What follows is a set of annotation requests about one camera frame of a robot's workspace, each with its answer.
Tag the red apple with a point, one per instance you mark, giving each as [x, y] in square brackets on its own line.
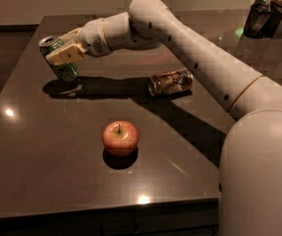
[120, 138]

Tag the green soda can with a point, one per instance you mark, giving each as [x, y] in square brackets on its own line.
[65, 72]

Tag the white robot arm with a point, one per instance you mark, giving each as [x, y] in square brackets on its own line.
[250, 171]

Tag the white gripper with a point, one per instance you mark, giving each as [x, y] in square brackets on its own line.
[92, 37]

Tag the brown soda can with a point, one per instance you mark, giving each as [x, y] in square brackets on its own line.
[170, 82]

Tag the black basket container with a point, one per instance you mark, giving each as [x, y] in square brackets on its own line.
[263, 21]

